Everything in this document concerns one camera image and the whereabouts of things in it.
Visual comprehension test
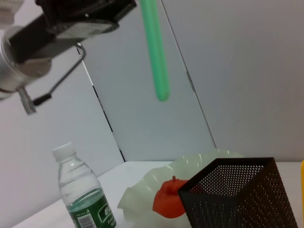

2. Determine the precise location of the pale green glass fruit plate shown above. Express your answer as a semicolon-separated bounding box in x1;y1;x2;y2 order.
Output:
118;148;245;225

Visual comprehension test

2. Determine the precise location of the clear green-label water bottle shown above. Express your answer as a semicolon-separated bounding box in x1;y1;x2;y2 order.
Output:
51;142;117;228

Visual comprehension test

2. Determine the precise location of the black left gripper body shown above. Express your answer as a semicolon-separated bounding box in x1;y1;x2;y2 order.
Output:
9;0;119;64

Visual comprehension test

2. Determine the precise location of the yellow plastic bin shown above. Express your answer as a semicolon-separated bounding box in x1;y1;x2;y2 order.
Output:
300;160;304;228

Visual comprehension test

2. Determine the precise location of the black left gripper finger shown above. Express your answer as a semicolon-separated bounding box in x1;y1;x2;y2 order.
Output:
78;0;137;23

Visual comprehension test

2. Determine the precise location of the thin left gripper cable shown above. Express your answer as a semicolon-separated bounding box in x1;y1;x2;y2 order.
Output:
32;44;86;106

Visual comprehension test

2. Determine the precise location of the orange fruit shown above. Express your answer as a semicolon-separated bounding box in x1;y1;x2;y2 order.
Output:
152;175;190;219

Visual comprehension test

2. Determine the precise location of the black mesh pen holder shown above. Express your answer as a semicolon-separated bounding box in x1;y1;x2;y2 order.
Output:
178;157;299;228

